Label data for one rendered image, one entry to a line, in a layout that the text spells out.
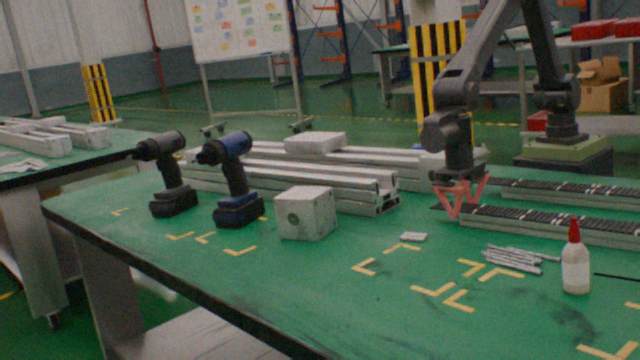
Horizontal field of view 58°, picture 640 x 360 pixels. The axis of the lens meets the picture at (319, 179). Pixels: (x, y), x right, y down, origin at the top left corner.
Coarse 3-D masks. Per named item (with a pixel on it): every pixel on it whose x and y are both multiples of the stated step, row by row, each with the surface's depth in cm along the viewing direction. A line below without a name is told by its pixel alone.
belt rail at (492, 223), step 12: (468, 216) 119; (480, 216) 117; (492, 228) 116; (504, 228) 114; (516, 228) 112; (528, 228) 111; (540, 228) 109; (552, 228) 107; (564, 228) 105; (588, 240) 103; (600, 240) 101; (612, 240) 101; (624, 240) 99; (636, 240) 97
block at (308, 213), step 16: (288, 192) 129; (304, 192) 127; (320, 192) 125; (288, 208) 125; (304, 208) 123; (320, 208) 124; (288, 224) 126; (304, 224) 124; (320, 224) 124; (336, 224) 130
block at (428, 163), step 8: (440, 152) 144; (424, 160) 142; (432, 160) 140; (440, 160) 139; (424, 168) 143; (432, 168) 141; (440, 168) 139; (424, 176) 143; (432, 176) 142; (424, 184) 144; (456, 184) 140; (472, 184) 146; (424, 192) 145; (432, 192) 143; (448, 192) 140
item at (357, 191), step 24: (192, 168) 180; (216, 168) 170; (264, 168) 167; (288, 168) 160; (312, 168) 153; (336, 168) 148; (360, 168) 144; (216, 192) 174; (264, 192) 158; (336, 192) 139; (360, 192) 133; (384, 192) 135
